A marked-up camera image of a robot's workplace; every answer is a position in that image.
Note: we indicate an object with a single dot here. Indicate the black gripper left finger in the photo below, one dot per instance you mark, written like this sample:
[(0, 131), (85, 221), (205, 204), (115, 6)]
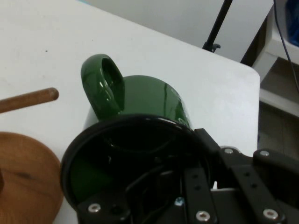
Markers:
[(198, 193)]

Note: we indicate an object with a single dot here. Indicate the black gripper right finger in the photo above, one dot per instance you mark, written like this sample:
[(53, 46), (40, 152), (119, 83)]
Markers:
[(254, 177)]

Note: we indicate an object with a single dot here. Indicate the green enamel mug white print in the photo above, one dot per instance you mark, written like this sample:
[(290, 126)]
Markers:
[(144, 98)]

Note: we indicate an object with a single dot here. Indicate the brown wooden mug tree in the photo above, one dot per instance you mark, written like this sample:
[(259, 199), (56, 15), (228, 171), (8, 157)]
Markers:
[(28, 168)]

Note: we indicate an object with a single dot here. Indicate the black tripod stand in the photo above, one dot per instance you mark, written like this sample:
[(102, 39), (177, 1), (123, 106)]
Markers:
[(218, 23)]

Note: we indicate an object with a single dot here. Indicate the white shelf unit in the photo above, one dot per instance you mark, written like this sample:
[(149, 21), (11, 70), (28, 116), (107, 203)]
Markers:
[(275, 58)]

